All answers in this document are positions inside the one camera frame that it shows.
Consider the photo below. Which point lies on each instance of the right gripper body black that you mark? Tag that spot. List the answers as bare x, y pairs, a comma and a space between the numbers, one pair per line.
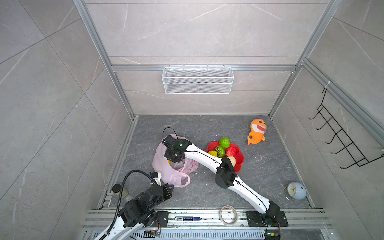
170, 156

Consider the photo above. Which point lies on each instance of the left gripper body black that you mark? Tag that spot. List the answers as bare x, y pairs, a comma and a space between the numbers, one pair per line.
165, 195

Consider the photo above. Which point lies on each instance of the pink plastic bag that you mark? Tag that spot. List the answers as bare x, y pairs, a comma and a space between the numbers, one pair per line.
176, 174

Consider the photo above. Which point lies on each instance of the yellow fake lemon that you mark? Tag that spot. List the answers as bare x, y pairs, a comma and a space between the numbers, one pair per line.
213, 153

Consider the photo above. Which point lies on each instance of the red fake apple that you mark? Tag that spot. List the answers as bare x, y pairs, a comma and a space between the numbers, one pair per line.
231, 152

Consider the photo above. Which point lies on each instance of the peach fake fruit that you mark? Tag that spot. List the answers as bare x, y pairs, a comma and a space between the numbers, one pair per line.
233, 160

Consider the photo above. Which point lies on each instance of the red flower-shaped plate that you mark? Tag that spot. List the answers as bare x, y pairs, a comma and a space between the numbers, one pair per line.
239, 156

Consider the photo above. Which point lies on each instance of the green fake avocado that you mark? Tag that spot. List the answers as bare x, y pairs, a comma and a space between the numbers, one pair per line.
220, 151

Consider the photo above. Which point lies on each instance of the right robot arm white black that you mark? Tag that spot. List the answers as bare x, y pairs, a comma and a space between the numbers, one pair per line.
226, 177

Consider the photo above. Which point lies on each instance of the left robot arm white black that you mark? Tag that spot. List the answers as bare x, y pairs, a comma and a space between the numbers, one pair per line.
137, 213

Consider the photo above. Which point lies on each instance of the blue marker pen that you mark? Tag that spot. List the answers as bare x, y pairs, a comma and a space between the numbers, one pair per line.
187, 219

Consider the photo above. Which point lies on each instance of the small dark-lid jar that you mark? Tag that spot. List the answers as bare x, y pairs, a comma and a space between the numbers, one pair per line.
119, 190

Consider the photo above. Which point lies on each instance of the clear tape roll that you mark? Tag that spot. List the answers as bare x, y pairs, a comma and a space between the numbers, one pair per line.
228, 216

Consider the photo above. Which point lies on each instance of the orange shark plush toy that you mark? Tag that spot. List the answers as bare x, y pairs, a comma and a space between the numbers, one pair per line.
258, 129

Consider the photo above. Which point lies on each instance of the white round alarm clock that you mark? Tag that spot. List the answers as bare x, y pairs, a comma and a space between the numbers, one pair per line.
295, 191

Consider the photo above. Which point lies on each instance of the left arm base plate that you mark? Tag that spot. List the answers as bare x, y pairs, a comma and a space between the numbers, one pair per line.
160, 218

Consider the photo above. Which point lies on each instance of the white wire mesh basket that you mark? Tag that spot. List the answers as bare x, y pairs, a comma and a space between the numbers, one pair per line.
197, 80

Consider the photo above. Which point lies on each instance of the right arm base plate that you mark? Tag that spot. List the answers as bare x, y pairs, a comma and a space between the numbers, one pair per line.
256, 219

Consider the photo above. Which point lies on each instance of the black wire hook rack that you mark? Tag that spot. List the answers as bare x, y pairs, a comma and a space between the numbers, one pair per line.
340, 134

